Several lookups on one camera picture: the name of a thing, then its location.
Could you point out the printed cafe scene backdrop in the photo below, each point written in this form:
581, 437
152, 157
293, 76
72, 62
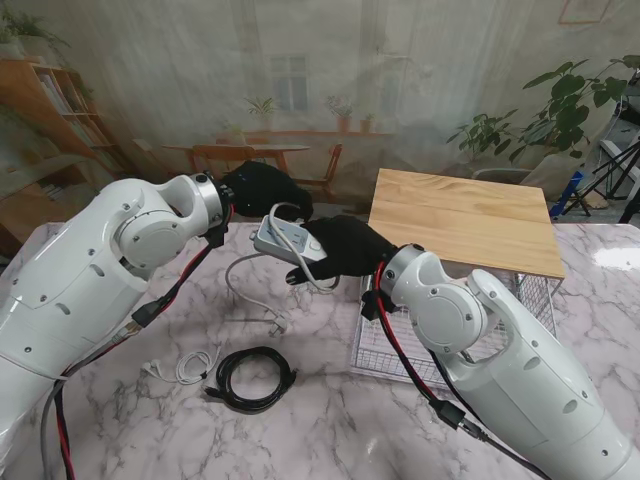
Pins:
200, 75

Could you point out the black tripod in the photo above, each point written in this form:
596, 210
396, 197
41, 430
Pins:
620, 160

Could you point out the small blue black stand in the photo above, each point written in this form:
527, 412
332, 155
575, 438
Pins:
577, 181

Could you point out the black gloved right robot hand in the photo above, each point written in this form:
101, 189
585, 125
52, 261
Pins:
350, 250

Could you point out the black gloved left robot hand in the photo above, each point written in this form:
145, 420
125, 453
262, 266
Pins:
265, 190

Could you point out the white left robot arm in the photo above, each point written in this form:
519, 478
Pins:
75, 290

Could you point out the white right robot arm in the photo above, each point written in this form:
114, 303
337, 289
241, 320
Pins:
500, 375

